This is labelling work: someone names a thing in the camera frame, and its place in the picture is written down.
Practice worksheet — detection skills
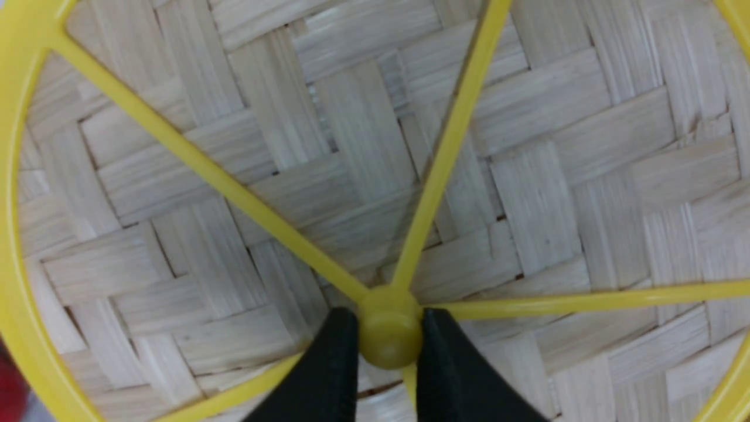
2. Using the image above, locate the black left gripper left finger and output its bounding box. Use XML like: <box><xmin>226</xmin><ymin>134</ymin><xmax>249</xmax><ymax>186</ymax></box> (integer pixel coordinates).
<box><xmin>244</xmin><ymin>307</ymin><xmax>359</xmax><ymax>421</ymax></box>

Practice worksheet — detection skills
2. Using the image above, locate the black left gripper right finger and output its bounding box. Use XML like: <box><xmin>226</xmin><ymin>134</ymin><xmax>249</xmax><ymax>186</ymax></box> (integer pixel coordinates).
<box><xmin>416</xmin><ymin>308</ymin><xmax>547</xmax><ymax>421</ymax></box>

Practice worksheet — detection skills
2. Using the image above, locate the yellow woven steamer lid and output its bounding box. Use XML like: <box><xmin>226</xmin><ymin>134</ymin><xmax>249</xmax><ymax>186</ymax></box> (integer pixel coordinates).
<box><xmin>2</xmin><ymin>1</ymin><xmax>748</xmax><ymax>421</ymax></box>

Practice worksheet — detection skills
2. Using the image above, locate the red bell pepper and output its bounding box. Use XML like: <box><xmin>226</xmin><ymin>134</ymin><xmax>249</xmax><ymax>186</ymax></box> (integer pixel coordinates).
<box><xmin>1</xmin><ymin>342</ymin><xmax>29</xmax><ymax>421</ymax></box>

